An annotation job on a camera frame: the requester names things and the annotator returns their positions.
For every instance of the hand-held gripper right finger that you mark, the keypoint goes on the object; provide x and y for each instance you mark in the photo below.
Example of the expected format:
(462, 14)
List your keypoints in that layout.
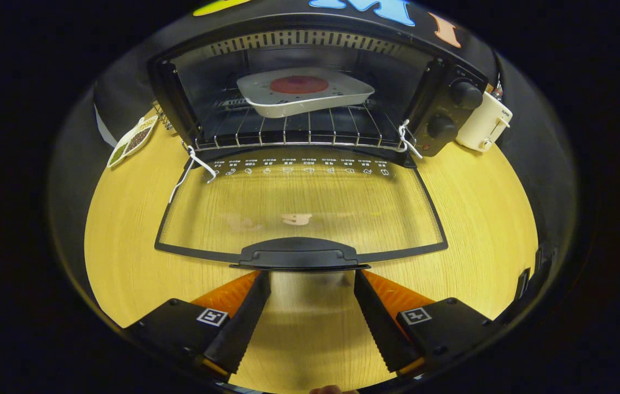
(381, 325)

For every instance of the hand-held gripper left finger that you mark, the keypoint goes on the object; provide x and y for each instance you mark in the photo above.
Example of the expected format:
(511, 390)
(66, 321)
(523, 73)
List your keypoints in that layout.
(241, 323)

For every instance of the white square plate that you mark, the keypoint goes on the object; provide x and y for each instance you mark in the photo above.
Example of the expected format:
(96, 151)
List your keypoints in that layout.
(288, 106)

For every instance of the black toaster oven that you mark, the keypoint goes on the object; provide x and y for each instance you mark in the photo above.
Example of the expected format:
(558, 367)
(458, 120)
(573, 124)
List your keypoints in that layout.
(452, 109)

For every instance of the pink ham slice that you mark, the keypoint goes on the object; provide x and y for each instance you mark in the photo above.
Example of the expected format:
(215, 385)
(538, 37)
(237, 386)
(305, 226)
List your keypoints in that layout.
(299, 85)

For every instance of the white pop-up toaster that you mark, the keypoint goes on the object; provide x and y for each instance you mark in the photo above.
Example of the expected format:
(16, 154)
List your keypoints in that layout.
(482, 126)

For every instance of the white divided dish with beans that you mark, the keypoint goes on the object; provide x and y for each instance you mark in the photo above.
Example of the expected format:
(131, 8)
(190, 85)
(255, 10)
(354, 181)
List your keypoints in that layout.
(132, 141)

